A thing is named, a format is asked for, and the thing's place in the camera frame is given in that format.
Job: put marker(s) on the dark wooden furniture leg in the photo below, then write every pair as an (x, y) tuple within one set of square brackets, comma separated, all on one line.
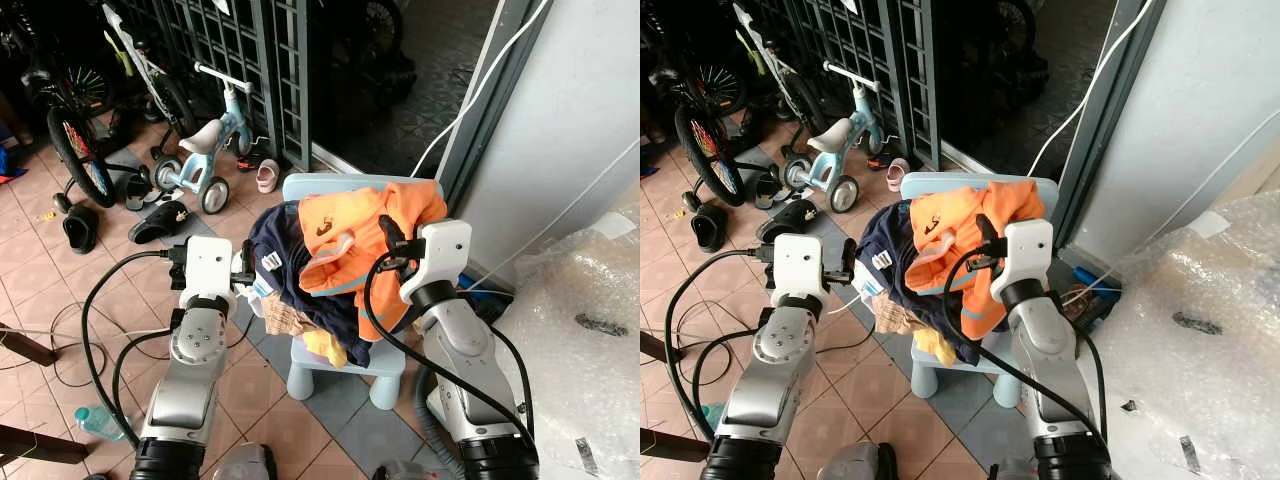
[(670, 445), (40, 445), (25, 345), (650, 347)]

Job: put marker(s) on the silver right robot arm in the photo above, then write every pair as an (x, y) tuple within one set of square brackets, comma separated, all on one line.
[(1045, 350), (460, 350)]

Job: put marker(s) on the dark metal grille gate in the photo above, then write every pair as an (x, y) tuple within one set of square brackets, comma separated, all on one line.
[(230, 60), (860, 50)]

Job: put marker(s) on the clear bubble wrap sheet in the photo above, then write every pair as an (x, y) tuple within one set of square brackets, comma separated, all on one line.
[(580, 380), (1200, 370)]

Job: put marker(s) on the grey robot leg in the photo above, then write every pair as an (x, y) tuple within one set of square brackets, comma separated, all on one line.
[(1012, 469), (855, 463), (245, 465)]

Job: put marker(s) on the pink child shoe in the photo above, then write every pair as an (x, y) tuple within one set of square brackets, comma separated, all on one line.
[(267, 176), (897, 173)]

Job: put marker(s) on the black sandal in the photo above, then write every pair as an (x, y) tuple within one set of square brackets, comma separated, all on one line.
[(765, 188), (135, 190)]

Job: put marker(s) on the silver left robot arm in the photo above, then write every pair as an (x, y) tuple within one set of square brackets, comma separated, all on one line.
[(770, 370), (190, 370)]

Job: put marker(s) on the dark grey door frame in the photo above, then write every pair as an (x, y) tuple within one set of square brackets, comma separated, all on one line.
[(1105, 110), (495, 100)]

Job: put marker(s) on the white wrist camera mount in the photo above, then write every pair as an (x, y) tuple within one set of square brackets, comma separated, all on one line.
[(800, 265), (440, 255), (1025, 250), (212, 265)]

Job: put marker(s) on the navy blue garment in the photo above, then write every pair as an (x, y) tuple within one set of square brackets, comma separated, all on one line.
[(280, 240), (890, 240)]

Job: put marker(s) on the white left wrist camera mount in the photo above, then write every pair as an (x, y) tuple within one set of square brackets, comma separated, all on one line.
[(212, 265), (800, 265)]

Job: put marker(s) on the white framed bicycle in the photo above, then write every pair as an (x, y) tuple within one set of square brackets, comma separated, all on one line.
[(135, 50), (765, 50)]

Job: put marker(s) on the orange garment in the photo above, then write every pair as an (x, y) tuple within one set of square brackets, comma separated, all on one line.
[(345, 225), (950, 225)]

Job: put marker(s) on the grey right robot leg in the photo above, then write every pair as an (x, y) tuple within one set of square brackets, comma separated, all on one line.
[(1012, 469)]

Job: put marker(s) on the light blue child balance bike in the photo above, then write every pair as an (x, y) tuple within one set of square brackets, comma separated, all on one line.
[(830, 140), (205, 140)]

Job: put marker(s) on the light blue plastic child chair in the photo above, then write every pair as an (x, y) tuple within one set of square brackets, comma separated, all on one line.
[(940, 375), (340, 375)]

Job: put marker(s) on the green plastic water bottle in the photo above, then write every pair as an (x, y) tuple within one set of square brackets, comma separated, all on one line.
[(100, 420), (713, 415)]

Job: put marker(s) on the yellow cloth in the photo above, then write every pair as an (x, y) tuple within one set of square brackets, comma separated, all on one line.
[(935, 345), (325, 348)]

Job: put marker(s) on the grey left robot leg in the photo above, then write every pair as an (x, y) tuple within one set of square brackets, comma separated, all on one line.
[(245, 465), (855, 463)]

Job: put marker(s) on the beige checked cloth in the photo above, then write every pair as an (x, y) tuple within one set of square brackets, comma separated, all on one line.
[(898, 316), (288, 318)]

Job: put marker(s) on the black shoe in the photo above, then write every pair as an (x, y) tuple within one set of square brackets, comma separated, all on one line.
[(788, 220), (80, 228), (160, 222), (708, 228)]

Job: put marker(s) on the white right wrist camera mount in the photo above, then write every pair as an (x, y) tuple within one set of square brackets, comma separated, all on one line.
[(1025, 250), (440, 255)]

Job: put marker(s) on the black bicycle with coloured spokes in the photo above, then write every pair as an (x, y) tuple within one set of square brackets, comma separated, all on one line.
[(708, 150), (80, 150)]

